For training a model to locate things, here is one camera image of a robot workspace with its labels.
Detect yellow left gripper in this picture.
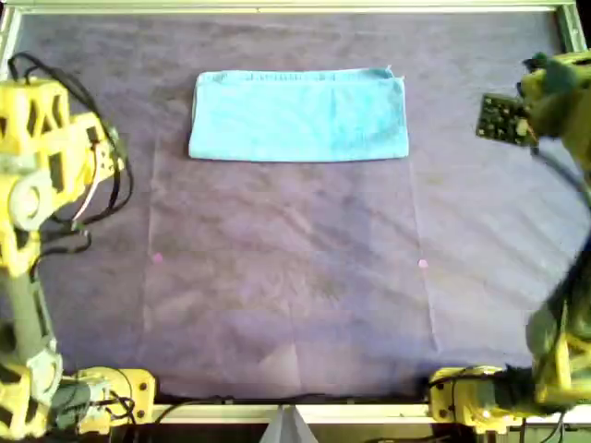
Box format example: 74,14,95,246
68,113,128,186

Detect white cable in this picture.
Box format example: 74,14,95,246
71,173,110,225

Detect grey pointed stand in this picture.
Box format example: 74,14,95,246
260,404,320,443

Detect black cable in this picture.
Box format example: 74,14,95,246
528,142,591,213
6,53,135,259

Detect green camera circuit board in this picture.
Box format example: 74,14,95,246
475,91,535,148

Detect purple nonwoven table cover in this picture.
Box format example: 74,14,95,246
0,11,591,407

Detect grey camera bracket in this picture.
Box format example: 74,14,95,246
525,54,581,139

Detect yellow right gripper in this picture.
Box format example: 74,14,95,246
520,51,591,139

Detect aluminium table frame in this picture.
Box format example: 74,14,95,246
0,0,591,425

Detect blue terry cloth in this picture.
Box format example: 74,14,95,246
187,66,411,163

